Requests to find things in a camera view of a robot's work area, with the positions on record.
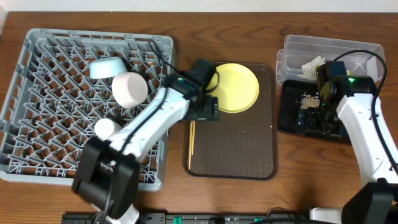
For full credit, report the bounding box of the yellow plate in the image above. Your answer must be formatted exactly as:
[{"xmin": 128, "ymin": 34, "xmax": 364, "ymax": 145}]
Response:
[{"xmin": 207, "ymin": 63, "xmax": 259, "ymax": 113}]

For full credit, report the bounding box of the white pink bowl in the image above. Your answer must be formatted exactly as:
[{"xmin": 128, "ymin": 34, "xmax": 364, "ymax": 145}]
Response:
[{"xmin": 111, "ymin": 72, "xmax": 148, "ymax": 109}]

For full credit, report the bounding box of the pale green cup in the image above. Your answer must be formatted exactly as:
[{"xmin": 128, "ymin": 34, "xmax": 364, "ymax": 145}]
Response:
[{"xmin": 94, "ymin": 118, "xmax": 122, "ymax": 141}]

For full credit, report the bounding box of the light blue bowl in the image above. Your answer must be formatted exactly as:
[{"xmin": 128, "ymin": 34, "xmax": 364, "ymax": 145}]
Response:
[{"xmin": 90, "ymin": 57, "xmax": 127, "ymax": 79}]

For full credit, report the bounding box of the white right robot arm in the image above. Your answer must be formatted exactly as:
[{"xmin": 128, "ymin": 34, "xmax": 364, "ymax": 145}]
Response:
[{"xmin": 310, "ymin": 75, "xmax": 397, "ymax": 223}]

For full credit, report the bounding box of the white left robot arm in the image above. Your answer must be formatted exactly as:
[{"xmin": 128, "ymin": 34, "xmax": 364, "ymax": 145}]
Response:
[{"xmin": 72, "ymin": 72, "xmax": 220, "ymax": 223}]

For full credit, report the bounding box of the spilled rice food waste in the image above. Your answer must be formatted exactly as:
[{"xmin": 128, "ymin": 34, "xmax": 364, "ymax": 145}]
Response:
[{"xmin": 300, "ymin": 93, "xmax": 320, "ymax": 110}]

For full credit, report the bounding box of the black food waste tray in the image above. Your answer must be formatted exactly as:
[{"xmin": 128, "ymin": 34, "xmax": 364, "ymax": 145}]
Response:
[{"xmin": 278, "ymin": 80, "xmax": 351, "ymax": 144}]

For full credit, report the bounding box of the clear plastic waste bin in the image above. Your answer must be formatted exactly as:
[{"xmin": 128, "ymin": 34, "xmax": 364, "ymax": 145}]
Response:
[{"xmin": 275, "ymin": 35, "xmax": 384, "ymax": 85}]

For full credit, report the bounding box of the dark brown serving tray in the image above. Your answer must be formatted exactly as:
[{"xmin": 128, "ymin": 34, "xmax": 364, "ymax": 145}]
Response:
[{"xmin": 183, "ymin": 63, "xmax": 278, "ymax": 180}]

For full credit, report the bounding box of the grey plastic dish rack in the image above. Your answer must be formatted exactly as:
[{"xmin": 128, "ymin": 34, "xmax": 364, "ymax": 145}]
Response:
[{"xmin": 1, "ymin": 29, "xmax": 177, "ymax": 185}]

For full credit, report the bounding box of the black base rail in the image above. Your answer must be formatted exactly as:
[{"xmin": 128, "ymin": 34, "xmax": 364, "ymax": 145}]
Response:
[{"xmin": 60, "ymin": 211, "xmax": 308, "ymax": 224}]

